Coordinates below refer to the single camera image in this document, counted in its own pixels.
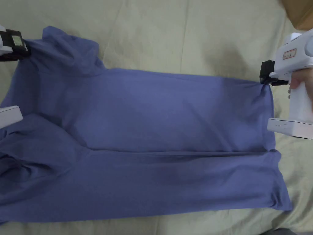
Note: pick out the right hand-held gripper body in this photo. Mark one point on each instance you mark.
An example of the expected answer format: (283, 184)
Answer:
(299, 58)

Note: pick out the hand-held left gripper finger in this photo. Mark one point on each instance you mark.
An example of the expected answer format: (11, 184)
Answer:
(23, 41)

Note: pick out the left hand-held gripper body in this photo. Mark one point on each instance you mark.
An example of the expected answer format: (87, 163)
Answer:
(5, 44)

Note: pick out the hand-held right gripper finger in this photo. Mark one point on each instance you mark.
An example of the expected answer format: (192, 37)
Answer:
(267, 69)
(280, 82)

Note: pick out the blue shirt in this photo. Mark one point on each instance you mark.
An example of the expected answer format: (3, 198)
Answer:
(159, 110)

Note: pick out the person's right hand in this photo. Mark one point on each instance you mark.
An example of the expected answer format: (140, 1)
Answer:
(307, 79)

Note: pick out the brown cardboard carton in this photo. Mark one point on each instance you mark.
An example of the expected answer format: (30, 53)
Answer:
(299, 13)

